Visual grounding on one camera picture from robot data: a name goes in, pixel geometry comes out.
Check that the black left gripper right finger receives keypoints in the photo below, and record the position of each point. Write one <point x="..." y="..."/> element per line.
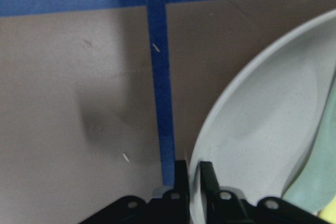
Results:
<point x="223" y="206"/>

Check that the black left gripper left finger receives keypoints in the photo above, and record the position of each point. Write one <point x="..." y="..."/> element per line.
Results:
<point x="171" y="207"/>

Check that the white round plate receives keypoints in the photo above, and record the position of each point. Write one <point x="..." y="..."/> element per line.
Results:
<point x="260" y="129"/>

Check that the yellow plastic fork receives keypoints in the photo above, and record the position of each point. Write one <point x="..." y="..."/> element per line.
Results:
<point x="328" y="213"/>

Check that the pale green plastic spoon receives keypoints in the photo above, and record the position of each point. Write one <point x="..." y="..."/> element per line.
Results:
<point x="311" y="182"/>

